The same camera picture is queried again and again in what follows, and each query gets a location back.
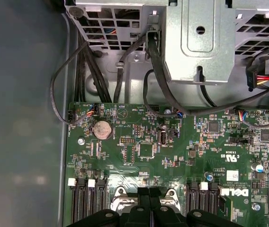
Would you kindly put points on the black power connector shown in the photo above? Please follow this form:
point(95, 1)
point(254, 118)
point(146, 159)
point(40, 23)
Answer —
point(251, 78)

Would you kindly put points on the green motherboard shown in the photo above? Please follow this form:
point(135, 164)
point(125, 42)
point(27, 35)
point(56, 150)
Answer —
point(184, 165)

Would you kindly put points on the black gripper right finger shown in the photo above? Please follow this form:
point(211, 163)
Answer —
point(164, 217)

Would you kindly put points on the round coin cell battery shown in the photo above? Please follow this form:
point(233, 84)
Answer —
point(102, 129)

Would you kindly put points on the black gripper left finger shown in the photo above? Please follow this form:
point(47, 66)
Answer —
point(137, 217)

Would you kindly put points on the metal socket cover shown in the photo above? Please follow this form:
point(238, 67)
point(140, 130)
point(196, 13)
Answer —
point(125, 197)

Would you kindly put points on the silver bracket with round hole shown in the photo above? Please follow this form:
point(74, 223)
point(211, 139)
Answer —
point(196, 66)

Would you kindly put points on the internal USB port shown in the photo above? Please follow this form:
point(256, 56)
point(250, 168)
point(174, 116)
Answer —
point(163, 137)

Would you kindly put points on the black PC case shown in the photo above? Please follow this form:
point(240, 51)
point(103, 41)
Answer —
point(18, 118)

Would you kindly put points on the RAM slot white clips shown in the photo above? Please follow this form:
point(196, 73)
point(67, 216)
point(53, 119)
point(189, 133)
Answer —
point(204, 201)
point(74, 203)
point(92, 203)

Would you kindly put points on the silver drive cage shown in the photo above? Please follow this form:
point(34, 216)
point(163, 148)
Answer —
point(145, 21)

